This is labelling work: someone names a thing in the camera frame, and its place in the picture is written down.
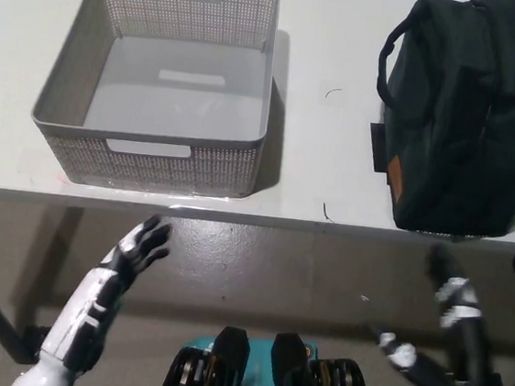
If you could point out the short dark thread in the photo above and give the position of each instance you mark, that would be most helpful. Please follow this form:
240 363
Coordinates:
326 214

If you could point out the black white floor object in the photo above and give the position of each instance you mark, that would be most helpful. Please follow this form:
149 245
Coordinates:
423 369

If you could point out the black flat mat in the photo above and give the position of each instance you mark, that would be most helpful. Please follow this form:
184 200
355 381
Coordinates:
377 146

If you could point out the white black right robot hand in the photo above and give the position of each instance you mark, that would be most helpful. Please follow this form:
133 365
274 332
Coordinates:
456 297

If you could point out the small white floor scrap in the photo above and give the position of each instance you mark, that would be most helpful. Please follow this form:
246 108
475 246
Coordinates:
363 298

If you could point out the dark green lunch bag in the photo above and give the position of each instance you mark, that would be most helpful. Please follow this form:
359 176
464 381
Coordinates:
455 108

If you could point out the grey perforated plastic basket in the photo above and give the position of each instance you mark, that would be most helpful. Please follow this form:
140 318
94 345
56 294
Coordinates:
176 87

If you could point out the thin curved dark thread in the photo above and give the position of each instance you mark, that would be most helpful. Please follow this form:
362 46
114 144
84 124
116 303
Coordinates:
333 91

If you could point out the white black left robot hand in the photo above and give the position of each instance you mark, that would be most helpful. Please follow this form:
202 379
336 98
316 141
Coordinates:
143 248

